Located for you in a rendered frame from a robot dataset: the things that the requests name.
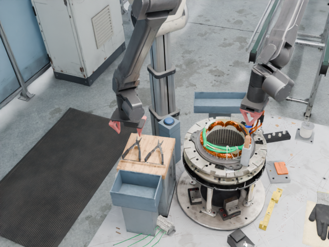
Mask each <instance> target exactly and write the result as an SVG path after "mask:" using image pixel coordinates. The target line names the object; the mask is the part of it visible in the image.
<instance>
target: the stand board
mask: <svg viewBox="0 0 329 247"><path fill-rule="evenodd" d="M136 137H138V140H140V138H141V137H142V139H141V141H140V142H139V145H140V146H141V161H143V162H145V161H144V159H145V157H146V156H147V154H148V153H149V152H150V151H151V150H152V149H154V148H155V147H156V146H157V145H158V139H159V143H161V142H162V141H163V143H162V145H161V147H162V148H163V154H164V165H165V168H162V167H155V166H148V165H143V164H142V165H141V164H134V163H127V162H121V161H119V164H118V166H117V172H118V170H119V169H121V170H128V171H135V172H141V173H151V174H158V175H162V179H165V177H166V174H167V170H168V167H169V163H170V160H171V156H172V153H173V149H174V146H175V138H168V137H160V136H152V135H143V134H141V136H140V137H139V135H138V134H136V133H131V135H130V137H129V140H128V142H127V145H126V147H125V149H124V152H125V151H126V150H127V149H129V148H130V147H131V146H132V145H133V144H134V143H135V142H136ZM124 152H123V154H124ZM124 159H129V160H136V161H139V150H138V148H133V149H131V150H130V151H129V153H128V154H127V155H126V157H125V158H124ZM147 162H150V163H157V164H162V156H161V152H160V151H155V152H153V153H152V154H151V156H150V157H149V159H148V160H147Z"/></svg>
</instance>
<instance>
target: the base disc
mask: <svg viewBox="0 0 329 247"><path fill-rule="evenodd" d="M190 179H191V177H190V176H189V174H188V173H187V171H186V170H185V171H184V172H183V173H182V175H181V176H180V178H179V181H178V184H177V197H178V201H179V204H180V206H181V208H182V209H183V210H184V212H185V213H186V214H187V215H188V216H189V217H190V218H191V219H193V220H194V221H195V222H197V223H199V224H201V225H203V226H206V227H209V228H213V229H219V230H231V229H237V228H240V227H243V226H245V225H247V224H249V223H251V222H252V221H253V220H255V219H256V218H257V217H258V215H259V214H260V213H261V211H262V209H263V207H264V203H265V189H264V186H263V183H262V181H261V179H259V180H258V181H257V180H256V183H255V187H254V190H253V196H254V198H253V200H252V202H251V205H250V206H249V207H246V206H244V205H243V202H244V200H245V198H246V194H247V191H246V190H244V189H241V190H240V191H241V194H240V198H239V200H238V203H237V204H238V206H239V207H240V211H241V214H240V215H238V216H236V217H233V218H230V219H228V220H225V221H223V219H222V217H221V216H220V214H219V212H218V209H219V208H221V207H216V206H212V209H214V210H216V211H217V214H216V216H214V217H212V216H210V215H208V214H206V213H203V212H202V211H201V208H202V206H206V201H205V200H204V199H203V197H202V195H201V191H200V189H201V184H199V183H197V182H196V184H195V185H191V184H190V183H189V181H190ZM196 187H199V191H200V195H201V199H202V204H197V205H190V200H189V196H188V188H196Z"/></svg>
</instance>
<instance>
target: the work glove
mask: <svg viewBox="0 0 329 247"><path fill-rule="evenodd" d="M308 219H309V220H310V221H311V222H313V221H315V220H316V227H317V234H318V236H319V237H321V240H323V241H324V240H326V238H328V239H329V230H328V228H329V193H325V192H317V203H316V205H315V206H314V208H313V210H312V211H311V213H310V215H309V218H308ZM327 232H328V234H327ZM327 235H328V236H327Z"/></svg>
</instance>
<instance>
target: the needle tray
mask: <svg viewBox="0 0 329 247"><path fill-rule="evenodd" d="M246 94H247V92H194V106H193V113H208V114H209V118H213V119H216V117H231V114H241V111H240V104H241V102H242V100H243V98H244V97H245V95H246Z"/></svg>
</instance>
